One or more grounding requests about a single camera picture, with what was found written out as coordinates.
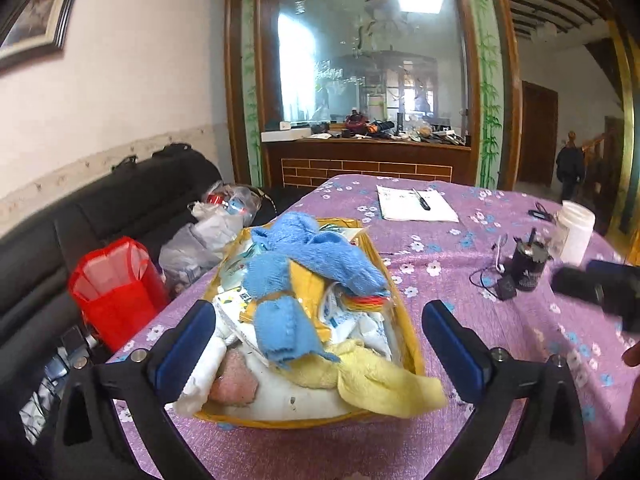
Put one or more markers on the black pen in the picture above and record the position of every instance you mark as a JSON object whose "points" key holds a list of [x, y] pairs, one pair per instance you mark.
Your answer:
{"points": [[422, 201]]}

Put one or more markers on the clear plastic bag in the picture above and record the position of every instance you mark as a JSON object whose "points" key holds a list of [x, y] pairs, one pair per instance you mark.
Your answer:
{"points": [[225, 210]]}

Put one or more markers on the black sofa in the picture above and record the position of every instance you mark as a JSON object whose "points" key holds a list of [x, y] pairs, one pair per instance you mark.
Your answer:
{"points": [[75, 210]]}

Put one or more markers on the red bag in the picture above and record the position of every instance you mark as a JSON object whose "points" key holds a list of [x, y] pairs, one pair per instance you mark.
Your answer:
{"points": [[115, 300]]}

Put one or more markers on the white flat box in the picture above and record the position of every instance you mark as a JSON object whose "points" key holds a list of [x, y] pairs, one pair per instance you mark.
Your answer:
{"points": [[285, 134]]}

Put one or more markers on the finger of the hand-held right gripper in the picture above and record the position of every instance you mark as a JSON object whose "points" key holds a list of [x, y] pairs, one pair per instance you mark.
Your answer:
{"points": [[575, 285]]}

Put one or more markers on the white plastic jar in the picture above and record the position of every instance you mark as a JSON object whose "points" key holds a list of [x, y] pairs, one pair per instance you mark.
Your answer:
{"points": [[575, 235]]}

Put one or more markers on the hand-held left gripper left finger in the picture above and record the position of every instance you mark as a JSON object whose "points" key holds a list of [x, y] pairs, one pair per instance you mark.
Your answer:
{"points": [[185, 347]]}

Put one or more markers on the pile of assorted household items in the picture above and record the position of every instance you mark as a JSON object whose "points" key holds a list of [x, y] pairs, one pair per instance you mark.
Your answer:
{"points": [[390, 130]]}

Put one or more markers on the pink towel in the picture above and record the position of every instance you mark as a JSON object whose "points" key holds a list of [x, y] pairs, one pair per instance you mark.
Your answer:
{"points": [[235, 375]]}

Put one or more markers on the bamboo painted panel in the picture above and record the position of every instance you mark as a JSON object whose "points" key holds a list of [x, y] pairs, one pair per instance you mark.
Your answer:
{"points": [[251, 85], [490, 85]]}

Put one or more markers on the grey plastic bag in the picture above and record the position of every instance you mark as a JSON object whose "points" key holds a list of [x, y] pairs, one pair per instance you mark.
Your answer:
{"points": [[195, 255]]}

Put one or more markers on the yellow towel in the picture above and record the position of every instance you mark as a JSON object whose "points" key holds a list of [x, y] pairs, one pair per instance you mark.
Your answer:
{"points": [[380, 380]]}

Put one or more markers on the framed painting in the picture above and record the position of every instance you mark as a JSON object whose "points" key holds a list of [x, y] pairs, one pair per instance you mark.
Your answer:
{"points": [[35, 15]]}

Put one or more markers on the wooden counter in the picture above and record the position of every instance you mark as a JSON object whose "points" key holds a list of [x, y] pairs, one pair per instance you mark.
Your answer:
{"points": [[370, 155]]}

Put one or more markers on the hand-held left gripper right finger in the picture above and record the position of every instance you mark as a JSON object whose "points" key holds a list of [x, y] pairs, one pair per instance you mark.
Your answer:
{"points": [[452, 355]]}

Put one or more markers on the person's right hand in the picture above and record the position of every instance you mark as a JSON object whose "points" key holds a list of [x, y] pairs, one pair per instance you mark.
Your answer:
{"points": [[632, 354]]}

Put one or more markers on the golden pillar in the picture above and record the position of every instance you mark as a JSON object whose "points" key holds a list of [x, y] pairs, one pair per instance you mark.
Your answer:
{"points": [[627, 110]]}

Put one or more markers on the white notepad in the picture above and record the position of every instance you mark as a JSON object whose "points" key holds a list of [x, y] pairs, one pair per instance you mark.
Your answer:
{"points": [[400, 205]]}

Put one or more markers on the black stepper motor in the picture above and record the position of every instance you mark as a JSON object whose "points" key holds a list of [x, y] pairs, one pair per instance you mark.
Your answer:
{"points": [[529, 267]]}

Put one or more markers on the blue towel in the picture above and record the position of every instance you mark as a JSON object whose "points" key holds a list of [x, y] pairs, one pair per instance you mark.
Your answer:
{"points": [[320, 255]]}

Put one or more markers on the yellow box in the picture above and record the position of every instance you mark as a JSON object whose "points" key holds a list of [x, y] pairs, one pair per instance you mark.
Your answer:
{"points": [[402, 330]]}

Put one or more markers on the wooden staircase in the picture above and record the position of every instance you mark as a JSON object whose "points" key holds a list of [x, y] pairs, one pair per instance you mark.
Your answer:
{"points": [[600, 170]]}

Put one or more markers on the wooden door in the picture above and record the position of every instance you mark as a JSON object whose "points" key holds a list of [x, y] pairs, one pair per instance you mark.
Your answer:
{"points": [[537, 130]]}

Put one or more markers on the purple floral tablecloth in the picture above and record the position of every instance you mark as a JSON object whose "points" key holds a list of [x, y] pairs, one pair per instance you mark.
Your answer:
{"points": [[450, 270]]}

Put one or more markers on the etched glass partition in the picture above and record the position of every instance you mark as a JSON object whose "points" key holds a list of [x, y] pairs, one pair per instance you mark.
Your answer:
{"points": [[325, 60]]}

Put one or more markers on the black sunglasses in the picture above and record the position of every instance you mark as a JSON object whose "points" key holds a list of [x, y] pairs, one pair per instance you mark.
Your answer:
{"points": [[540, 214]]}

